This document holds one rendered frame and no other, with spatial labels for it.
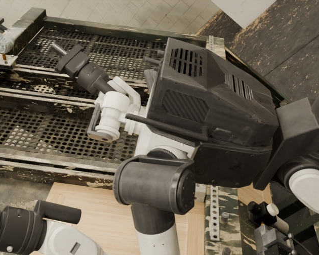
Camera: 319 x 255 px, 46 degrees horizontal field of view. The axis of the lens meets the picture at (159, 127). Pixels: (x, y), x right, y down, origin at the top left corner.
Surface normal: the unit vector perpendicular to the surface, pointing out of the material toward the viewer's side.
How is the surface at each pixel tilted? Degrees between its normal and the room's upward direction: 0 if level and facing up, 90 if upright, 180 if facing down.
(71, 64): 77
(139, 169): 39
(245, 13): 90
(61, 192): 57
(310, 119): 22
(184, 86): 90
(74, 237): 94
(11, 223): 90
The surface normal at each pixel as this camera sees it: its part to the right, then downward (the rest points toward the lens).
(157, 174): -0.32, -0.65
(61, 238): 0.52, -0.13
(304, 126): -0.49, -0.73
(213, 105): -0.11, 0.60
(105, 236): 0.09, -0.79
